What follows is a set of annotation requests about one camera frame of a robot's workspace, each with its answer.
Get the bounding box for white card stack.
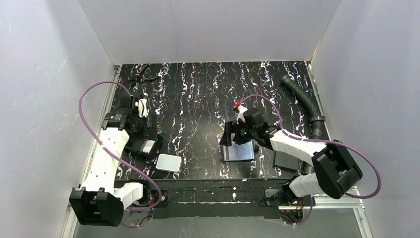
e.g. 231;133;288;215
156;154;182;173

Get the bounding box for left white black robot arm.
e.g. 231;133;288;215
69;96;162;227

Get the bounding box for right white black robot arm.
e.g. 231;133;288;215
219;106;363;205

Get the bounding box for black open tray box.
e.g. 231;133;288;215
124;128;163;160

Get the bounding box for dark grey flat box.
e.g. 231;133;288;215
274;151;300;172

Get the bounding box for black pliers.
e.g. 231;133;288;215
128;64;162;86

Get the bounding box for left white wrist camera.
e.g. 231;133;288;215
136;99;148;118

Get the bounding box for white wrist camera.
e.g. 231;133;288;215
136;99;148;118
233;103;248;124

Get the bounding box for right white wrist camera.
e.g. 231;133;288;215
233;103;248;124

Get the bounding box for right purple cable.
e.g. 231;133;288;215
238;94;382;227

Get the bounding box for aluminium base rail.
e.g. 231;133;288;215
62;178;365;219

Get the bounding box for black corrugated hose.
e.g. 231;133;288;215
280;74;326;140

